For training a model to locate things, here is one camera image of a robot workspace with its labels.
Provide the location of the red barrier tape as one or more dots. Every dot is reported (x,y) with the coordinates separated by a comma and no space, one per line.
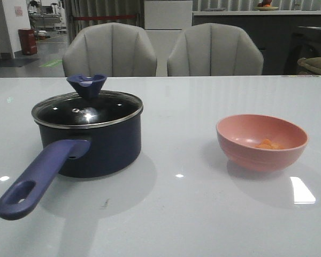
(102,18)

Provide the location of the right grey chair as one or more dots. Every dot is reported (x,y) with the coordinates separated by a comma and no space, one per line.
(214,50)

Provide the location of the white cabinet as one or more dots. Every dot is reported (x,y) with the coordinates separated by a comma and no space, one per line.
(163,21)

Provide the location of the glass lid with blue knob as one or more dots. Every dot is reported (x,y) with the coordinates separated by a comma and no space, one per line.
(88,107)

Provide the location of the orange ham slices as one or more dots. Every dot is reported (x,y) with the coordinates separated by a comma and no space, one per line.
(268,144)

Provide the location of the dark blue saucepan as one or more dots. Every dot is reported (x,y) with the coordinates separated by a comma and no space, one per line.
(77,153)

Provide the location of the grey chair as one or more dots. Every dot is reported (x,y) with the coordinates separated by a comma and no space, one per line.
(113,49)
(214,50)

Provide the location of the pink bowl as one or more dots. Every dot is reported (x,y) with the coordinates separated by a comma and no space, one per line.
(239,134)

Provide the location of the left grey chair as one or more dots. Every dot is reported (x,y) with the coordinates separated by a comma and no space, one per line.
(113,49)

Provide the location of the fruit plate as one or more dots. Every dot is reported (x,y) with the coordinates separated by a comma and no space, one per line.
(266,5)

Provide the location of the dark appliance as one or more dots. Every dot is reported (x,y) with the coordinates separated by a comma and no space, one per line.
(305,43)

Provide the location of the red bin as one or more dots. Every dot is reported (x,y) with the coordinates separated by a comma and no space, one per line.
(27,41)

